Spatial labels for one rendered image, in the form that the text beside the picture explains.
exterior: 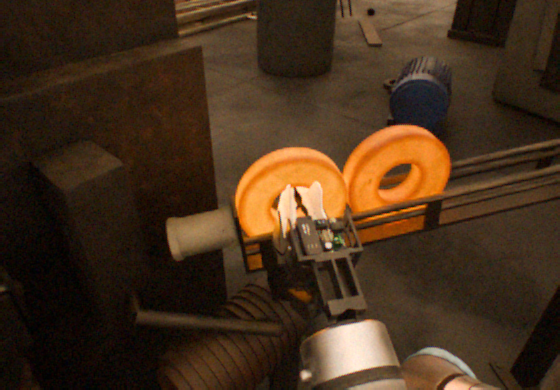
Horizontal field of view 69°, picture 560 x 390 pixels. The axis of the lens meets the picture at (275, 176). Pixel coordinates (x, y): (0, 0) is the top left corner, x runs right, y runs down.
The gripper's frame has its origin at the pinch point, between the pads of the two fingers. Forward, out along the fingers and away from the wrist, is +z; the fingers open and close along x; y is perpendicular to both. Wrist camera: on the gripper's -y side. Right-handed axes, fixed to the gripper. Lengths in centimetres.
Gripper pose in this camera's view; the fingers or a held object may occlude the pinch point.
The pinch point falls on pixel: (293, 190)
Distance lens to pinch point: 55.5
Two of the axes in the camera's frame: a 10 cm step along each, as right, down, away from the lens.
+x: -9.8, 1.2, -1.8
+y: 0.7, -6.2, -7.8
